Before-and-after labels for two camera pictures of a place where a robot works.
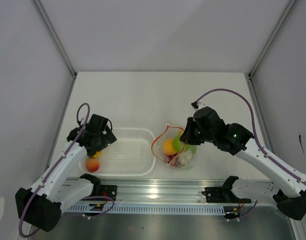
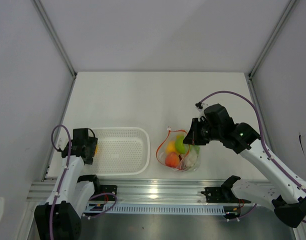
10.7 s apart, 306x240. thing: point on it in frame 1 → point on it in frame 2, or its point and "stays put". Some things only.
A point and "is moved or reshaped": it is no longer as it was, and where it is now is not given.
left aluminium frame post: (42, 13) stays put
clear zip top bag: (167, 146) is moved or reshaped
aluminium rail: (171, 189) stays put
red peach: (92, 165) → (172, 159)
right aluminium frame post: (266, 48) stays put
